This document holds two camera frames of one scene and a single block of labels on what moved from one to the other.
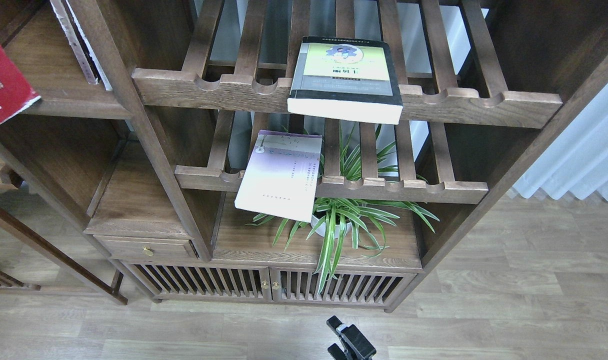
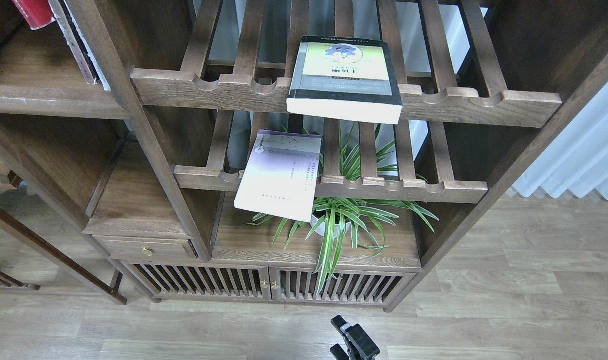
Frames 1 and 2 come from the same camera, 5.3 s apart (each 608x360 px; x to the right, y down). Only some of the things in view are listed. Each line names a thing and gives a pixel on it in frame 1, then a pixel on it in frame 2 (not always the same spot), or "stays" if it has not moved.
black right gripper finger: [355, 346] stays
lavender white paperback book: [280, 179] stays
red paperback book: [6, 91] -> [37, 13]
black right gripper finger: [336, 352] stays
